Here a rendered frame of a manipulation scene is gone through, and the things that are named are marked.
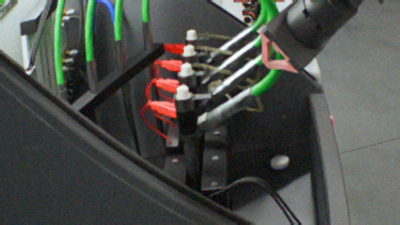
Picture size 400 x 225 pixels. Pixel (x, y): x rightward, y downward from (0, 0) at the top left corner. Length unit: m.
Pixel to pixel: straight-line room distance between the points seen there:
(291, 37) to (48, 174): 0.32
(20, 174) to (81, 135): 0.12
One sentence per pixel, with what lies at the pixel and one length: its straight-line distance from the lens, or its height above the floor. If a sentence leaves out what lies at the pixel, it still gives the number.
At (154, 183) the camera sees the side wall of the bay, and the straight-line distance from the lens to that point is 0.64.
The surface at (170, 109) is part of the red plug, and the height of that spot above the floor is 1.09.
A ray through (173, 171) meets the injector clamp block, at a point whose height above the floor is 0.98.
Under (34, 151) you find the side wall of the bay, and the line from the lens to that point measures 0.65.
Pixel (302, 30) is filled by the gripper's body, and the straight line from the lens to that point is 0.70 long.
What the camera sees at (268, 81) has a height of 1.19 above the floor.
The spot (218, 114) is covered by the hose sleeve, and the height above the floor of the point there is 1.14.
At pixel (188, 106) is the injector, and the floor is 1.10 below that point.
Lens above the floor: 1.53
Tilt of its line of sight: 27 degrees down
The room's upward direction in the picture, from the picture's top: 7 degrees counter-clockwise
